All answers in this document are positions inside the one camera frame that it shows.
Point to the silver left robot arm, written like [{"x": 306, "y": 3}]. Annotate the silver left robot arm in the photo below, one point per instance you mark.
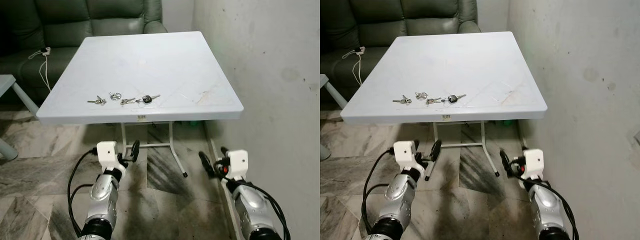
[
  {"x": 102, "y": 195},
  {"x": 397, "y": 195}
]

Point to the small table edge sticker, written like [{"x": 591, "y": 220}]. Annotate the small table edge sticker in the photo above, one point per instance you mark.
[
  {"x": 142, "y": 118},
  {"x": 447, "y": 118}
]

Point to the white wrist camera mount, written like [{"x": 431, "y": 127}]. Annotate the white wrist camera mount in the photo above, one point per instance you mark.
[
  {"x": 107, "y": 152},
  {"x": 239, "y": 162},
  {"x": 535, "y": 161},
  {"x": 405, "y": 151}
]

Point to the silver key bunch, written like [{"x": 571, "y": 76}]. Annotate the silver key bunch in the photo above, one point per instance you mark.
[
  {"x": 433, "y": 100},
  {"x": 405, "y": 100},
  {"x": 127, "y": 101},
  {"x": 99, "y": 101}
]

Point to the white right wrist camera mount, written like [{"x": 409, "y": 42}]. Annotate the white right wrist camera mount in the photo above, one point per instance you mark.
[
  {"x": 535, "y": 161},
  {"x": 239, "y": 162}
]

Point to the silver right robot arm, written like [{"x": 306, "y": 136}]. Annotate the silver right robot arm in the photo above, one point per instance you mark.
[
  {"x": 547, "y": 202},
  {"x": 252, "y": 205}
]

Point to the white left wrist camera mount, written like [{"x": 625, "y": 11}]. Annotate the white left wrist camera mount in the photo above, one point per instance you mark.
[
  {"x": 405, "y": 151},
  {"x": 107, "y": 152}
]

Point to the small grey side table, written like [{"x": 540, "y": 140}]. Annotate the small grey side table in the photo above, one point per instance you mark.
[
  {"x": 5, "y": 82},
  {"x": 323, "y": 80}
]

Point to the dark green leather sofa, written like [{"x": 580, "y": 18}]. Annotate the dark green leather sofa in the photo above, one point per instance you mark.
[
  {"x": 75, "y": 25},
  {"x": 400, "y": 22}
]

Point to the white plastic folding table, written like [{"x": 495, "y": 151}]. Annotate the white plastic folding table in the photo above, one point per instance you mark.
[
  {"x": 150, "y": 65},
  {"x": 460, "y": 65}
]

